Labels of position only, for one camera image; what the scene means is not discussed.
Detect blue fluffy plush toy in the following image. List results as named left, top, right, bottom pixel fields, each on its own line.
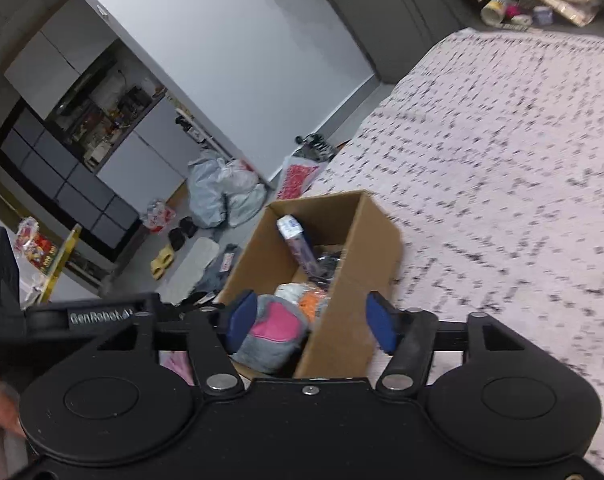
left=231, top=295, right=309, bottom=375

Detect black item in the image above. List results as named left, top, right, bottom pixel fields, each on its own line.
left=314, top=245, right=343, bottom=281

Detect blue Vinda tissue pack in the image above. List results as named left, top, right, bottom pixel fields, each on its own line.
left=276, top=214, right=323, bottom=278

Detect pink bed sheet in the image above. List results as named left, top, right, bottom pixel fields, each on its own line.
left=159, top=350, right=195, bottom=386

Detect dark blue tie-dye rug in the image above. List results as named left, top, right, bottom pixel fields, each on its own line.
left=191, top=244, right=242, bottom=296

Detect white bath mat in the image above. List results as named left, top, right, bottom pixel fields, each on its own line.
left=157, top=237, right=219, bottom=304

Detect yellow slippers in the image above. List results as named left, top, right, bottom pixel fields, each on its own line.
left=150, top=245, right=175, bottom=281

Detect brown cardboard box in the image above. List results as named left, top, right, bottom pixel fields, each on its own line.
left=218, top=191, right=403, bottom=378

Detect black slippers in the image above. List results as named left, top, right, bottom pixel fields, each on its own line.
left=168, top=216, right=198, bottom=252

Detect grey white garbage bags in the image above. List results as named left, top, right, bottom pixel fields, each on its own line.
left=187, top=151, right=267, bottom=229

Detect red white plastic bag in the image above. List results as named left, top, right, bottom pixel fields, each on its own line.
left=275, top=156, right=327, bottom=200

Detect white black patterned bedspread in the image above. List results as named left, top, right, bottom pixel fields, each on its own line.
left=311, top=29, right=604, bottom=473

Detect black roller skate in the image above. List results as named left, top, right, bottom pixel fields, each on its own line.
left=293, top=133, right=337, bottom=162

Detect white cabinet unit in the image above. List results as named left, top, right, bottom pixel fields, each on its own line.
left=0, top=0, right=200, bottom=261

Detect dark grey wardrobe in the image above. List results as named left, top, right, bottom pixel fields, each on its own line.
left=328, top=0, right=481, bottom=84

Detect white paper cup tube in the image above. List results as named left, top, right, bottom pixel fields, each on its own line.
left=480, top=0, right=511, bottom=27

